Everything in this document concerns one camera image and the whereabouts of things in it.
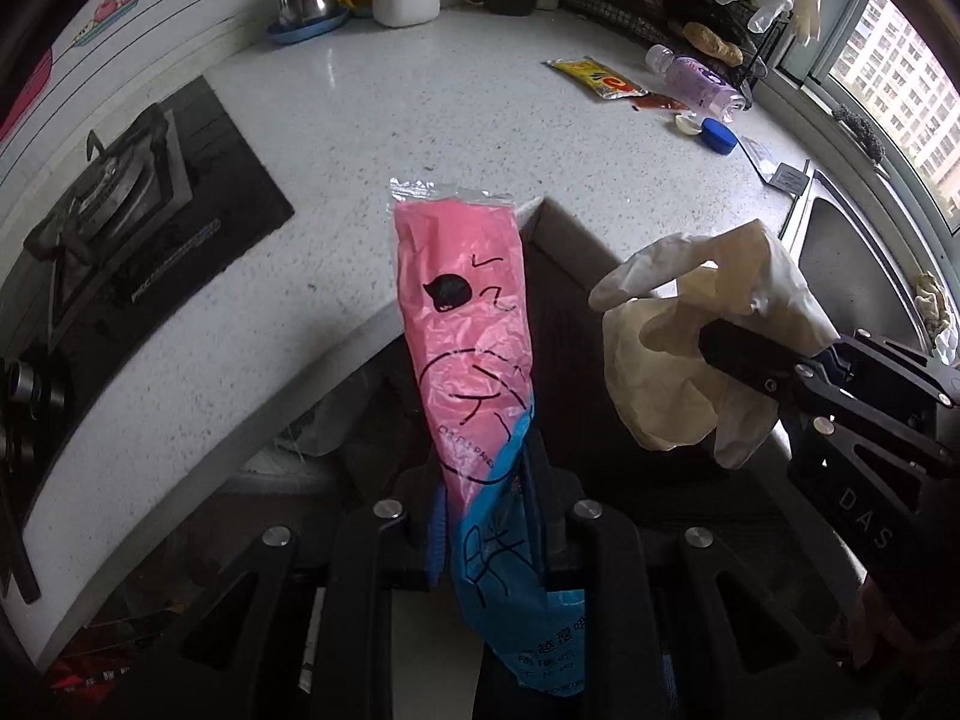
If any white rubber glove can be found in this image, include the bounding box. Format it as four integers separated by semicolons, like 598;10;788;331
589;219;841;470

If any black gas stove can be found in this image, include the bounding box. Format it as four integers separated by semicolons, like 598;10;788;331
0;75;295;481

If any kitchen wall sticker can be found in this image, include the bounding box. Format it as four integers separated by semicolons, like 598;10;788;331
0;0;248;188

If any window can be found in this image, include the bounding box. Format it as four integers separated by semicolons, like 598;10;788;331
780;0;960;233

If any black wire rack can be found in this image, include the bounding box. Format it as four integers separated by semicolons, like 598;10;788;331
555;0;796;102

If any blue saucer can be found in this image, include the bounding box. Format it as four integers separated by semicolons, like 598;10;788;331
266;6;351;44

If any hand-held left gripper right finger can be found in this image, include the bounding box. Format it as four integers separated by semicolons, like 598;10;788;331
525;439;856;720

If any white and pink sachet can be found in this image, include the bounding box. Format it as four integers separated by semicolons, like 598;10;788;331
739;136;785;185

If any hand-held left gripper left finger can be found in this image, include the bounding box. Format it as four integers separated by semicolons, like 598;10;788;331
127;465;451;720

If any beige rag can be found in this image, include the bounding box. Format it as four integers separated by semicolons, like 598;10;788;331
913;270;960;365

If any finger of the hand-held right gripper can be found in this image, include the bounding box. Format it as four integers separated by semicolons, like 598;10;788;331
821;334;960;410
697;319;938;479

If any purple plastic bottle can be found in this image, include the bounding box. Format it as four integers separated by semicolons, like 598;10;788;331
646;45;751;123

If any blue cap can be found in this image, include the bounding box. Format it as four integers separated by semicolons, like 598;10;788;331
701;118;740;156

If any red printed bag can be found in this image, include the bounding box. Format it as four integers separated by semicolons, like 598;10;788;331
45;615;158;698

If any ginger root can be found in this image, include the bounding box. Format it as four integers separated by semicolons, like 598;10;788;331
682;21;745;67

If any pink and blue plastic bag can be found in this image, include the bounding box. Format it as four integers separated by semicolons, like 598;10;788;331
388;176;587;691

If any dark scrubber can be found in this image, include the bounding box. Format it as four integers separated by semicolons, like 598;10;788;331
832;103;890;164

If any steel sink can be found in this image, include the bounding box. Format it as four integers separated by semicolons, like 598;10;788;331
780;169;960;391

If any yellow sauce packet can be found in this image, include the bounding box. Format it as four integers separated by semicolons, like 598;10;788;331
546;56;647;102

